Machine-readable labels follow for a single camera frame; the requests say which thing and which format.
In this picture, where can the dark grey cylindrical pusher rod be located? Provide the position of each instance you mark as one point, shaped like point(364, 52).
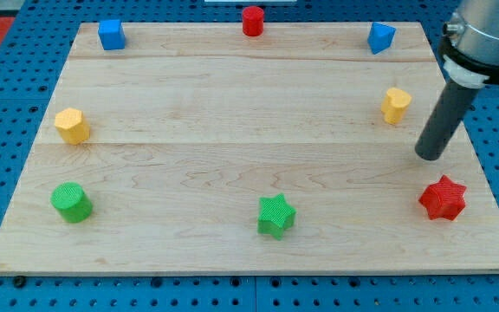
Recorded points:
point(452, 105)

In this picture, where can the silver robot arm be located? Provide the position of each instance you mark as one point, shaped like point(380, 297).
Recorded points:
point(469, 49)

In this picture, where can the yellow heart block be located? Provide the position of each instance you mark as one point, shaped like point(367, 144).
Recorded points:
point(394, 105)

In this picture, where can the blue triangle block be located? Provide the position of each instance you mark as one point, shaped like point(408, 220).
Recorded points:
point(380, 37)

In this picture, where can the red star block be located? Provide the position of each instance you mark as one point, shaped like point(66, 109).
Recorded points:
point(443, 199)

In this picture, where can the green star block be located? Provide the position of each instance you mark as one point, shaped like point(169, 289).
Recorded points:
point(275, 216)

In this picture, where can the red cylinder block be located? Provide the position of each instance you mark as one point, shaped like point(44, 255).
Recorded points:
point(253, 20)

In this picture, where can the light wooden board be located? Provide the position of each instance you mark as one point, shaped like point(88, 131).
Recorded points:
point(192, 123)

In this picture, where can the blue cube block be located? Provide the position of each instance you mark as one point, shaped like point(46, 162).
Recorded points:
point(111, 34)

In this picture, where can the yellow hexagon block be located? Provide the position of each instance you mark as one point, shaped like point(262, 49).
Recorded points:
point(72, 126)

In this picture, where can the green cylinder block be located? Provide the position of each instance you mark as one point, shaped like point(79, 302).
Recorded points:
point(71, 202)

